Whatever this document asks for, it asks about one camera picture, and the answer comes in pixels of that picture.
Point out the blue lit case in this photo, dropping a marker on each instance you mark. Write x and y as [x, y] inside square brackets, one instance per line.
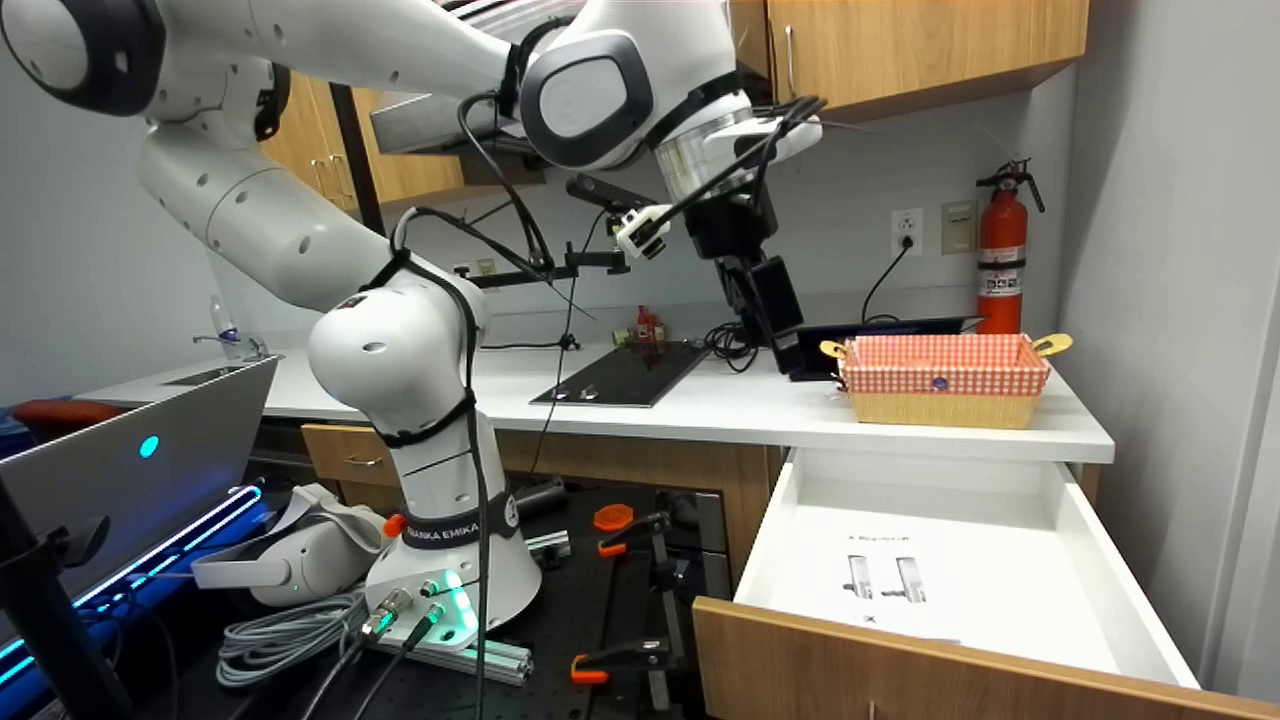
[172, 540]

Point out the black flat device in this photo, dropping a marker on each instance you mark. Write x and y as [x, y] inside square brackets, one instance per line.
[813, 359]

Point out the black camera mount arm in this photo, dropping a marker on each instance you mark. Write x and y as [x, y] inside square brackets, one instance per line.
[545, 271]

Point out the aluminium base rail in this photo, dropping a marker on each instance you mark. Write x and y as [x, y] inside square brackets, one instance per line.
[482, 659]

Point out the red fire extinguisher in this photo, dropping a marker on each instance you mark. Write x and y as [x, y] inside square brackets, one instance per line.
[1000, 267]

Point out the chrome faucet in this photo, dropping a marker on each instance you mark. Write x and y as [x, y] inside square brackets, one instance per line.
[221, 332]

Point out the beige wall switch plate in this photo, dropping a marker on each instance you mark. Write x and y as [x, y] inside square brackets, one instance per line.
[958, 226]

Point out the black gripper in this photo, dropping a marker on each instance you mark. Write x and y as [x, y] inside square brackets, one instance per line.
[729, 226]

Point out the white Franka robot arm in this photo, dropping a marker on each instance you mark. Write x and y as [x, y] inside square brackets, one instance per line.
[255, 215]

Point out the small red object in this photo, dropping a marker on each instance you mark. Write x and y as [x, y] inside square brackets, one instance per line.
[651, 325]

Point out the white wall outlet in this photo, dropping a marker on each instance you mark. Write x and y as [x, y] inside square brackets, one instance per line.
[905, 232]

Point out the wooden base cabinet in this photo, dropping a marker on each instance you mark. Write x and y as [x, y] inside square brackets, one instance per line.
[643, 465]

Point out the white VR headset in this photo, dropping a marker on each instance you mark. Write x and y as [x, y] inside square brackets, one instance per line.
[286, 561]

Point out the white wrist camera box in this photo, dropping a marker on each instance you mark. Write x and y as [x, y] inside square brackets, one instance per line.
[643, 229]

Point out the grey laptop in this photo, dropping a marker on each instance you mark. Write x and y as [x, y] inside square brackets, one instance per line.
[122, 465]

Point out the orange black bar clamp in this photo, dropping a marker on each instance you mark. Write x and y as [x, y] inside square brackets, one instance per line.
[593, 664]
[612, 522]

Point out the black tripod stand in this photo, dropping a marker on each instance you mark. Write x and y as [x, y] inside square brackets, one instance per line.
[43, 612]

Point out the wooden drawer white inside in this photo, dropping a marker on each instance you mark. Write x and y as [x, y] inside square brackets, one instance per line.
[800, 664]

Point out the printed paper sheet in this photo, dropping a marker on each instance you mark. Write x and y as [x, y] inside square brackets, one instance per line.
[882, 604]

